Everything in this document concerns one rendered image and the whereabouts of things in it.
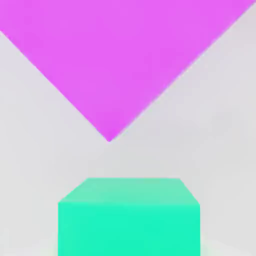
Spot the large magenta box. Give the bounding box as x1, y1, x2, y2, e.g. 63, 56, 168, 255
0, 0, 256, 143

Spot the small turquoise cube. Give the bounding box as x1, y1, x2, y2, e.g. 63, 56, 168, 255
57, 177, 201, 256

